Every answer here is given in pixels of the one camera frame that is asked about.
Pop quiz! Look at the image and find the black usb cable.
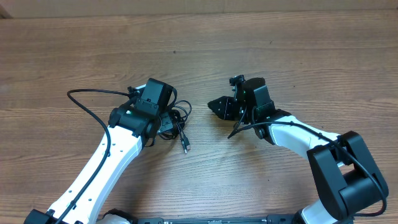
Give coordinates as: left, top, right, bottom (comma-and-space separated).
157, 99, 193, 154

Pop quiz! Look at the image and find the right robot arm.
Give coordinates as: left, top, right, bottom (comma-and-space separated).
208, 75, 389, 223

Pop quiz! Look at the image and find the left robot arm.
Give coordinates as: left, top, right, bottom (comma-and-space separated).
24, 78, 177, 223

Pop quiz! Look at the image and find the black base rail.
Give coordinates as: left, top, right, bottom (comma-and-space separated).
99, 208, 302, 224

